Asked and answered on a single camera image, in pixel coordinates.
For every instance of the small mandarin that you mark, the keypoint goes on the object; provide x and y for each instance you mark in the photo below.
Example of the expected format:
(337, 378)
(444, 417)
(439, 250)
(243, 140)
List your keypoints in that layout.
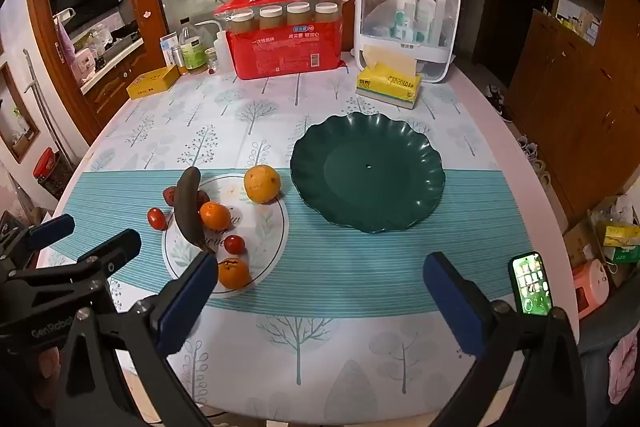
(235, 274)
(216, 216)

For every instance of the wrinkled red date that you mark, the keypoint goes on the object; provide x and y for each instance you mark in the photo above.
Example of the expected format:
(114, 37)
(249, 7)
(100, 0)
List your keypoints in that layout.
(203, 197)
(168, 196)

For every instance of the red paper cup package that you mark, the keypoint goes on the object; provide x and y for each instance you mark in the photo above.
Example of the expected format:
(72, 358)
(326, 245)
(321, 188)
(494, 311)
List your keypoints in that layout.
(280, 52)

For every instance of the metal can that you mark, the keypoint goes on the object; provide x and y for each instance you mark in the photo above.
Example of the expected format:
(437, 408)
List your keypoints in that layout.
(178, 59)

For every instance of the white lid jar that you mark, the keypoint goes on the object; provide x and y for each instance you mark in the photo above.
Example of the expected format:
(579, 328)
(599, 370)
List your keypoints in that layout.
(326, 14)
(243, 21)
(298, 15)
(271, 18)

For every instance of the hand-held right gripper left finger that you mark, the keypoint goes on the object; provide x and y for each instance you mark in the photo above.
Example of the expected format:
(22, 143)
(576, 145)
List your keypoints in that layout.
(187, 302)

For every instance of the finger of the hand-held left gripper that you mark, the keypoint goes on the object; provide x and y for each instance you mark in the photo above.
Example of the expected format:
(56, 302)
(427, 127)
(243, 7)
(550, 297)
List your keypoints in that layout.
(112, 249)
(50, 231)

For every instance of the dark green scalloped plate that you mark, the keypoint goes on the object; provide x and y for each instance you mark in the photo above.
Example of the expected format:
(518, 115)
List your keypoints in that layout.
(367, 187)

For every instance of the white clear-lid storage box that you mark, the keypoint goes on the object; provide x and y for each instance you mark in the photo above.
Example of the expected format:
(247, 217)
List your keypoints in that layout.
(365, 42)

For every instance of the red lid plastic jar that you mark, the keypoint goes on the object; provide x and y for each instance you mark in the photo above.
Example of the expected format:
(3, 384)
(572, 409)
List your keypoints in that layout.
(47, 164)

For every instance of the pink cloth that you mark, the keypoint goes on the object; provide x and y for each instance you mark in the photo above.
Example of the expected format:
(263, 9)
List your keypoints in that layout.
(625, 362)

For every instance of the smartphone with lit screen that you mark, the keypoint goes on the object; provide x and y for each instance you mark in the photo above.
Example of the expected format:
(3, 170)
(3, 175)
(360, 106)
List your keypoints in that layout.
(530, 282)

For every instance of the red cherry tomato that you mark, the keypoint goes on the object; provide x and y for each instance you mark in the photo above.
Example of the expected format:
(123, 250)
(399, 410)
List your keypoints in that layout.
(234, 244)
(156, 218)

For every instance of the white and blue carton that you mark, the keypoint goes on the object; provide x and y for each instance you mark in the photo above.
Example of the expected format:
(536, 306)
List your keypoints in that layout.
(168, 49)

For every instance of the wooden shelf cabinet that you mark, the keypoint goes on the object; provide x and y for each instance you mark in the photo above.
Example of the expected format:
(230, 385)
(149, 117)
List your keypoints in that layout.
(560, 82)

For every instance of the wooden kitchen counter cabinet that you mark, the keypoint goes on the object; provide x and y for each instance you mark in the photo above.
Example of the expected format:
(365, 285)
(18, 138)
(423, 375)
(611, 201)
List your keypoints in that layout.
(115, 92)

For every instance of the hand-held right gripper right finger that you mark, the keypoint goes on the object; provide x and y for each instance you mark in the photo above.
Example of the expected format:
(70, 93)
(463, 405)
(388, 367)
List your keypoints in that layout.
(452, 307)

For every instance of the overripe dark banana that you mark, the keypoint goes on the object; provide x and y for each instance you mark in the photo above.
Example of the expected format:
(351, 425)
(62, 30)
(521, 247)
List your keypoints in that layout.
(187, 207)

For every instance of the white floral plate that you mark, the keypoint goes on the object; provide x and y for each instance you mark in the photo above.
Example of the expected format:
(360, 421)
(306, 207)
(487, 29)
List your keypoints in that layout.
(265, 237)

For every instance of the green label bottle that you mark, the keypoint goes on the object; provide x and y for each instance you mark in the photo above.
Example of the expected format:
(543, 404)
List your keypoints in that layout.
(192, 54)

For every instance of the cardboard box with yellow packets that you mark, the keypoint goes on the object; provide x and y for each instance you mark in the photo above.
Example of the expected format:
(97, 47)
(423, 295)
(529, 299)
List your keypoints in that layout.
(617, 234)

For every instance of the flat yellow box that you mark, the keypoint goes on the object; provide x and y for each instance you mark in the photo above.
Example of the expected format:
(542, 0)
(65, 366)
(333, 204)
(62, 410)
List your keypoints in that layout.
(150, 82)

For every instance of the large yellow orange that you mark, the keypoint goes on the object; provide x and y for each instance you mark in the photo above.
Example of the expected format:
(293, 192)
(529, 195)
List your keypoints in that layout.
(261, 184)

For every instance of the tree print teal tablecloth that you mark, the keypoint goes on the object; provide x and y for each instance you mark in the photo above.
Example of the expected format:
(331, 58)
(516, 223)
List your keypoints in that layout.
(350, 277)

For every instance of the white squeeze bottle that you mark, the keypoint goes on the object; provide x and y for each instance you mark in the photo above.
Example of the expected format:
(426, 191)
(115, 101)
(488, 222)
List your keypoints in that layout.
(224, 54)

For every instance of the black sneaker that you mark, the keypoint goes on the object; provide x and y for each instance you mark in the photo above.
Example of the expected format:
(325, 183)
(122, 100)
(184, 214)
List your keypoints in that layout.
(497, 102)

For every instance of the white shoes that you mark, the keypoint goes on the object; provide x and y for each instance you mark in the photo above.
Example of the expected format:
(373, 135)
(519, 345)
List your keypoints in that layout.
(532, 157)

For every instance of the pink plastic stool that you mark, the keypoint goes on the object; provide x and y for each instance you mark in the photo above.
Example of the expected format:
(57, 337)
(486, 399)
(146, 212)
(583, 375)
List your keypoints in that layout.
(590, 287)

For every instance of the yellow tissue box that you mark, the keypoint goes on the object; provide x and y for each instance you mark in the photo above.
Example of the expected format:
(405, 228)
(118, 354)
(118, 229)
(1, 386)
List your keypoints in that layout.
(387, 82)

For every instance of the small glass cup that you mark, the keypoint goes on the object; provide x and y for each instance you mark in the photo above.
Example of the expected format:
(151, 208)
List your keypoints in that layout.
(211, 62)

